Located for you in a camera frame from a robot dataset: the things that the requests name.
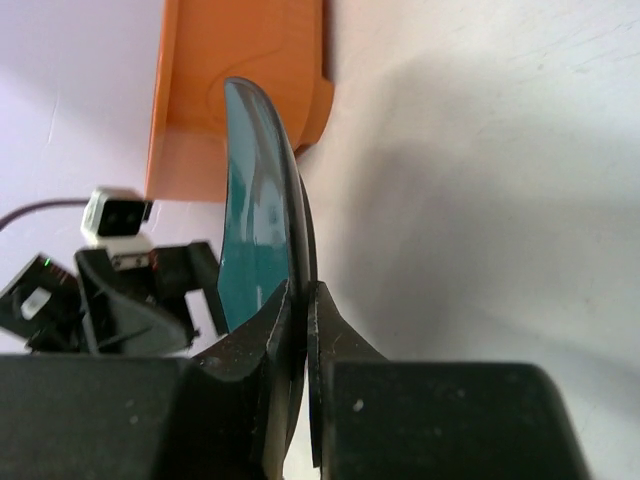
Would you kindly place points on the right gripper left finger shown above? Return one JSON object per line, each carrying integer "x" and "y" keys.
{"x": 224, "y": 416}

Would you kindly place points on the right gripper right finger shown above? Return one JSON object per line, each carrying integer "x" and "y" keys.
{"x": 374, "y": 418}

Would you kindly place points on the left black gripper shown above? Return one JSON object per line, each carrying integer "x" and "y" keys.
{"x": 101, "y": 311}

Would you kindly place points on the teal square plate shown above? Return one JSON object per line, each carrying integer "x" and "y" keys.
{"x": 267, "y": 263}

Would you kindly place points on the orange plastic bin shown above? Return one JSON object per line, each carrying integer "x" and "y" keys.
{"x": 229, "y": 73}

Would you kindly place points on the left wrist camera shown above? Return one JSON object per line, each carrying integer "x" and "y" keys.
{"x": 112, "y": 220}

